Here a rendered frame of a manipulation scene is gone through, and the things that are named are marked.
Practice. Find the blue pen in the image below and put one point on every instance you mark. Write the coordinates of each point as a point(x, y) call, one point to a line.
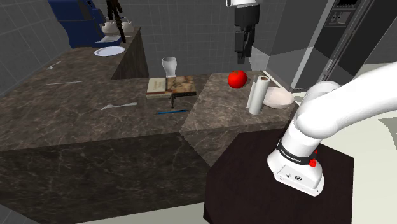
point(172, 111)

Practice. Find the white teapot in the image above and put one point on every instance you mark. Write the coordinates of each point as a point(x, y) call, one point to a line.
point(127, 26)
point(109, 28)

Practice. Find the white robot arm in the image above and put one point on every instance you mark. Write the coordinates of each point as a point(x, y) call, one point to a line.
point(335, 105)

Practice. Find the white plate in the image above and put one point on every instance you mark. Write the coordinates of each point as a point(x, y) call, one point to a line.
point(109, 51)

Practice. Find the small black tool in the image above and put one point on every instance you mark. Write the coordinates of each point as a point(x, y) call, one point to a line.
point(172, 100)

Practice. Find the dark grey refrigerator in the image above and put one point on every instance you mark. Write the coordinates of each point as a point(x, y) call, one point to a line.
point(341, 34)

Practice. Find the black branched stand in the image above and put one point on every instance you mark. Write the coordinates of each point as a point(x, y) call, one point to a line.
point(119, 21)

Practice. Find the dark robot stand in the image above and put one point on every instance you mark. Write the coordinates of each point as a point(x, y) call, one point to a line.
point(248, 186)

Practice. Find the white paper towel roll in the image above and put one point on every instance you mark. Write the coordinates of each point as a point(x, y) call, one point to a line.
point(258, 96)

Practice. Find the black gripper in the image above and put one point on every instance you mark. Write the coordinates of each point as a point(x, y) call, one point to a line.
point(246, 16)

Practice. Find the blue coffee machine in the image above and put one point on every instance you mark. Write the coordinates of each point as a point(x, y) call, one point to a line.
point(76, 21)

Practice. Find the white fork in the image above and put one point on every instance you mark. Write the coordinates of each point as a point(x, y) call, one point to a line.
point(121, 105)

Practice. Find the white spoon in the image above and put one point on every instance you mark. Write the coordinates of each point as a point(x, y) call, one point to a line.
point(53, 65)

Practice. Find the white knife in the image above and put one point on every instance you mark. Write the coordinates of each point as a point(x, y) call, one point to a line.
point(63, 82)

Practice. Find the brown patterned book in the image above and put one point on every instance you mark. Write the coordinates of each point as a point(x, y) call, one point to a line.
point(173, 86)

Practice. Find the red tomato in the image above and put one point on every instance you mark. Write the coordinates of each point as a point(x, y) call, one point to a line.
point(237, 79)

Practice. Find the white bowl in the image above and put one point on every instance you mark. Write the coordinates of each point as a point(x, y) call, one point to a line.
point(279, 97)

